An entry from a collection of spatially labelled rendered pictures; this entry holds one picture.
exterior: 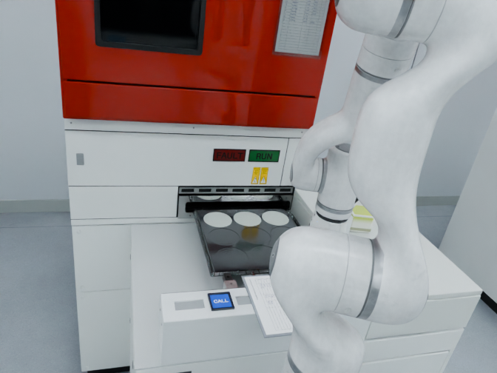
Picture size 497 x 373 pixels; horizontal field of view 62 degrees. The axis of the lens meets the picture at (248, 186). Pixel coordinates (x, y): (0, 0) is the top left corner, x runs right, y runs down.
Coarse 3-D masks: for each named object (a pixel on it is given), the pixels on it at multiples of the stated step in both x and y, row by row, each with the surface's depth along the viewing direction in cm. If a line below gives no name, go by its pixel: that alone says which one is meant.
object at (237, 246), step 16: (208, 224) 141; (240, 224) 144; (272, 224) 146; (288, 224) 148; (208, 240) 133; (224, 240) 134; (240, 240) 135; (256, 240) 136; (272, 240) 138; (224, 256) 126; (240, 256) 127; (256, 256) 128
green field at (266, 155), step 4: (252, 152) 148; (256, 152) 148; (260, 152) 149; (264, 152) 149; (268, 152) 150; (272, 152) 150; (276, 152) 150; (252, 156) 149; (256, 156) 149; (260, 156) 149; (264, 156) 150; (268, 156) 150; (272, 156) 151; (276, 156) 151; (252, 160) 149; (256, 160) 150; (260, 160) 150; (264, 160) 151; (268, 160) 151; (272, 160) 151; (276, 160) 152
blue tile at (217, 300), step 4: (212, 296) 100; (216, 296) 100; (220, 296) 101; (224, 296) 101; (228, 296) 101; (212, 300) 99; (216, 300) 99; (220, 300) 99; (224, 300) 99; (228, 300) 100; (212, 304) 98; (216, 304) 98; (220, 304) 98; (224, 304) 98; (228, 304) 98
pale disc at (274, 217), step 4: (264, 212) 153; (268, 212) 154; (272, 212) 154; (276, 212) 155; (280, 212) 155; (264, 216) 151; (268, 216) 151; (272, 216) 152; (276, 216) 152; (280, 216) 152; (284, 216) 153; (264, 220) 149; (268, 220) 149; (272, 220) 149; (276, 220) 150; (280, 220) 150; (284, 220) 150; (288, 220) 151; (276, 224) 147; (280, 224) 147; (284, 224) 148
